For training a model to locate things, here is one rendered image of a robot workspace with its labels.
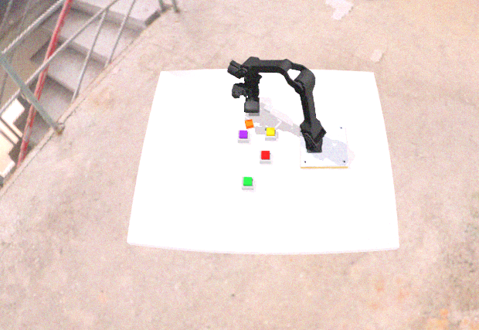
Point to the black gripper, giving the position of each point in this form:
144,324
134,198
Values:
252,102

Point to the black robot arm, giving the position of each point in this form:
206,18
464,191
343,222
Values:
303,84

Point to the green button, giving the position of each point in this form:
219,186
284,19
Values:
248,183

